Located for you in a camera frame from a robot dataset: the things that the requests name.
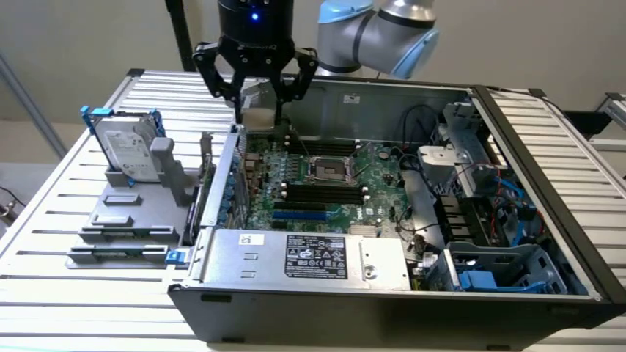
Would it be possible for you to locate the metal disk bay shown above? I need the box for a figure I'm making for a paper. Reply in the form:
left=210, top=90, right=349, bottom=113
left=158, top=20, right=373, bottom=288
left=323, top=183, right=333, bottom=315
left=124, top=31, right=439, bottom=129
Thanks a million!
left=415, top=101, right=498, bottom=194

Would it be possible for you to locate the aluminium side table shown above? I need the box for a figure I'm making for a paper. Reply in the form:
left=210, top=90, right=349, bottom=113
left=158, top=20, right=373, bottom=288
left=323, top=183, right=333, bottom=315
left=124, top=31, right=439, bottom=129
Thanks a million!
left=588, top=92, right=626, bottom=152

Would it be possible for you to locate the grey parts rack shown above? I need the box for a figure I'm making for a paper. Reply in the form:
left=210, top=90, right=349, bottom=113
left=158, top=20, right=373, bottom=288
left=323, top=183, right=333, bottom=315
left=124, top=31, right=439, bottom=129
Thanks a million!
left=64, top=136, right=218, bottom=271

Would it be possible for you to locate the silver chipset heatsink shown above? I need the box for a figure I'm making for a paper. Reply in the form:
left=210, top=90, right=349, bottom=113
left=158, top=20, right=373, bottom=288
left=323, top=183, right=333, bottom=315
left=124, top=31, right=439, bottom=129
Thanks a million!
left=349, top=224, right=382, bottom=238

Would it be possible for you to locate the black pole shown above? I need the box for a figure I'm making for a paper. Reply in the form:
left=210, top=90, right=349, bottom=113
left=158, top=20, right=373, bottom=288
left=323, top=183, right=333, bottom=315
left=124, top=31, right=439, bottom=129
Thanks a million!
left=163, top=0, right=199, bottom=73

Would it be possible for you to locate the graphics card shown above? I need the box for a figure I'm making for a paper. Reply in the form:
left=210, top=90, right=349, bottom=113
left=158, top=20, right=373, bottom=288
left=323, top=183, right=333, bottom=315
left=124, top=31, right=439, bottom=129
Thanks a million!
left=184, top=153, right=218, bottom=246

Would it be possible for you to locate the thin black table cable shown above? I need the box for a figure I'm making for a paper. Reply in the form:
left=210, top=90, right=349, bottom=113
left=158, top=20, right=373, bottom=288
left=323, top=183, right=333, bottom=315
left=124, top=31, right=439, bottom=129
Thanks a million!
left=487, top=85, right=581, bottom=128

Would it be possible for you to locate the thin metal locking lever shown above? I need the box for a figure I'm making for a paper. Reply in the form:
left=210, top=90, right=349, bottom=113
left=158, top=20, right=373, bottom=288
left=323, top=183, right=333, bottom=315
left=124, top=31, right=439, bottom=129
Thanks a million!
left=347, top=145, right=374, bottom=180
left=298, top=136, right=315, bottom=181

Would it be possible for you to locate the CPU socket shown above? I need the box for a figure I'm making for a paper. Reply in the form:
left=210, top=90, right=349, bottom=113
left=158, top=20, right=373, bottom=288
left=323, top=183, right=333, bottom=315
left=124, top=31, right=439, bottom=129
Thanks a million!
left=303, top=155, right=357, bottom=185

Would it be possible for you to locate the blue disk caddy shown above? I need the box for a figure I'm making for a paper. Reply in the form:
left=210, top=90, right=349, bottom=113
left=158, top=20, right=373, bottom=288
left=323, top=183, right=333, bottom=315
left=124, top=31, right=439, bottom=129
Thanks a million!
left=79, top=105, right=171, bottom=187

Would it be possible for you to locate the aluminium frame post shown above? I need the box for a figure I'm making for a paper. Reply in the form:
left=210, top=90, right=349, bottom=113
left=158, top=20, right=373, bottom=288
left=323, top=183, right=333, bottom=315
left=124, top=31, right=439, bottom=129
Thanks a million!
left=0, top=51, right=68, bottom=159

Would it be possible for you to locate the red wire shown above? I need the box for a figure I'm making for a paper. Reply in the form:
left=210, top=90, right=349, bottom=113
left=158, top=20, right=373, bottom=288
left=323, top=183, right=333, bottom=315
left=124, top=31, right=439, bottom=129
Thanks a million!
left=459, top=163, right=513, bottom=206

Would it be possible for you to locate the black fan shroud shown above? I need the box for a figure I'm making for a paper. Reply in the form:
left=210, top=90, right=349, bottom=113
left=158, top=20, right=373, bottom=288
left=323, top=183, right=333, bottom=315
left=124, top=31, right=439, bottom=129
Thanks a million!
left=434, top=193, right=498, bottom=247

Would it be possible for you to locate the blue wire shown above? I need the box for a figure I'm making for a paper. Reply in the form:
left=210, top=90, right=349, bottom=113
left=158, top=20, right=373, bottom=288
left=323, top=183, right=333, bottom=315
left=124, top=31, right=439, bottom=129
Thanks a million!
left=493, top=175, right=541, bottom=247

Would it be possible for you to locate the black open PC case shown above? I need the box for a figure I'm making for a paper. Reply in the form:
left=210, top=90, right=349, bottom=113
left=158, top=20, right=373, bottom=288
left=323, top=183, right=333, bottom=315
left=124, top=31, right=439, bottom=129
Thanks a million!
left=167, top=76, right=626, bottom=346

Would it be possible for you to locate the black RAM slot bank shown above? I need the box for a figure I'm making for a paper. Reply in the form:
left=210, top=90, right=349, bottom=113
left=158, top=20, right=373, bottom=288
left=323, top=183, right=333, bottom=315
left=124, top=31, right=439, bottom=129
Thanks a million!
left=285, top=182, right=367, bottom=205
left=286, top=138, right=357, bottom=158

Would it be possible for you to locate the blue plastic drive cage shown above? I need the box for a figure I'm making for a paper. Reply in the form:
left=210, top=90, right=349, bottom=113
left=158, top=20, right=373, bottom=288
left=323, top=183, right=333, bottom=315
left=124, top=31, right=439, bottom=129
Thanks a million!
left=423, top=241, right=570, bottom=296

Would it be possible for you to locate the silver power supply unit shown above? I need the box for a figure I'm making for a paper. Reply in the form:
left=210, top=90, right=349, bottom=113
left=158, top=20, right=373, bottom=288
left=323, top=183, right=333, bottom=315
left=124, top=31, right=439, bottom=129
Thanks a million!
left=199, top=228, right=413, bottom=292

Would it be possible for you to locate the blue expansion slot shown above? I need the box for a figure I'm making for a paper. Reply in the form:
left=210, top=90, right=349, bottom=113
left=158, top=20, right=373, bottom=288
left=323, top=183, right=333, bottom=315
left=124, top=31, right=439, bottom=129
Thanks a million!
left=273, top=209, right=329, bottom=222

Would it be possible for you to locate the silver square CPU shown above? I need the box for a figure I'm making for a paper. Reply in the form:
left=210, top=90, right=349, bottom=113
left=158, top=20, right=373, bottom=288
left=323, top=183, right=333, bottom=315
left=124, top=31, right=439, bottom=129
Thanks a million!
left=242, top=107, right=277, bottom=131

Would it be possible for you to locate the black cable with connector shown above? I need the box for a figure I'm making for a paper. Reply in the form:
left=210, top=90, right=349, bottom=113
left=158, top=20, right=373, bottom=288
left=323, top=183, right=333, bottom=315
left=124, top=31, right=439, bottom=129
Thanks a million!
left=0, top=186, right=31, bottom=222

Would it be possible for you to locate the silver hard disk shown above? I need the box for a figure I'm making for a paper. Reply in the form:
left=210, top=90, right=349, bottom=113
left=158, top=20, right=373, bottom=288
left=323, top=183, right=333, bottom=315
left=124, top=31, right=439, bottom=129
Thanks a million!
left=94, top=114, right=163, bottom=183

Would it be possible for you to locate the black expansion slot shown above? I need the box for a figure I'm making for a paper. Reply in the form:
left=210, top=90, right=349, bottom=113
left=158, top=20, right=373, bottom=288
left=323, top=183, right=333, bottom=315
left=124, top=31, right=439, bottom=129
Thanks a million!
left=273, top=202, right=327, bottom=212

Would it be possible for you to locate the green motherboard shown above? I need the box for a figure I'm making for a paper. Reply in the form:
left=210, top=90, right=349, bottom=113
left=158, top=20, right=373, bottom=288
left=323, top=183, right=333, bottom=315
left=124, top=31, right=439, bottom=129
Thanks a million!
left=243, top=130, right=418, bottom=236

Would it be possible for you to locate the black wire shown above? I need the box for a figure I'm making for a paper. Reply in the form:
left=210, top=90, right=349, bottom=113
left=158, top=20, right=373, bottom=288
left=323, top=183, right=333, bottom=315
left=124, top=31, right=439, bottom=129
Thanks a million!
left=398, top=103, right=441, bottom=148

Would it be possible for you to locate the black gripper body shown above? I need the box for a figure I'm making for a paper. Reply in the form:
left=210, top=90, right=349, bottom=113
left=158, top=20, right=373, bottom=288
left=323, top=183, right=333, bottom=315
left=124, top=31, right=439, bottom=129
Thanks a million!
left=218, top=0, right=298, bottom=79

